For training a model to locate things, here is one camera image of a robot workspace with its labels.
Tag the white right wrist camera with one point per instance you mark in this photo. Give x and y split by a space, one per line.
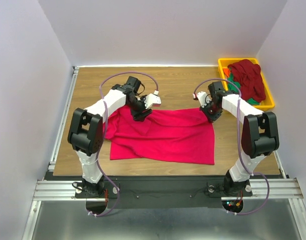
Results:
202 97

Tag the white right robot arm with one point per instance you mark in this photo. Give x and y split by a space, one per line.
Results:
257 132

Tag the green t shirt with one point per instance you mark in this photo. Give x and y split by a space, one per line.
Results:
234 85

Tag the aluminium right side rail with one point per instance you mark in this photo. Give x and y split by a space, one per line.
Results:
280 165

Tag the yellow plastic bin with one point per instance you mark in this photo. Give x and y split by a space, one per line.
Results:
265 105

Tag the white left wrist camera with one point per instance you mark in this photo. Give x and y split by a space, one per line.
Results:
152 100

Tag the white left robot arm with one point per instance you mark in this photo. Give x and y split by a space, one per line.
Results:
87 128

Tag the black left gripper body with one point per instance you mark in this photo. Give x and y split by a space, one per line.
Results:
137 107

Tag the pink t shirt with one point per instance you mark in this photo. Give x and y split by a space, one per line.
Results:
180 136

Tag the dark red t shirt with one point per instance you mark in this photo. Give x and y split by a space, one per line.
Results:
249 76

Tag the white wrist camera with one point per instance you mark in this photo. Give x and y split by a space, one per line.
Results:
202 97
152 100

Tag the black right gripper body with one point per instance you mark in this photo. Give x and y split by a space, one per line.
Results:
212 112

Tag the aluminium front rail frame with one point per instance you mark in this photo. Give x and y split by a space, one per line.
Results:
62 190

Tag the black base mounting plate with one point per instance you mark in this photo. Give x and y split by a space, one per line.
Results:
163 192

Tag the orange t shirt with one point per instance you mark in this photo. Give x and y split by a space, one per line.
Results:
226 72

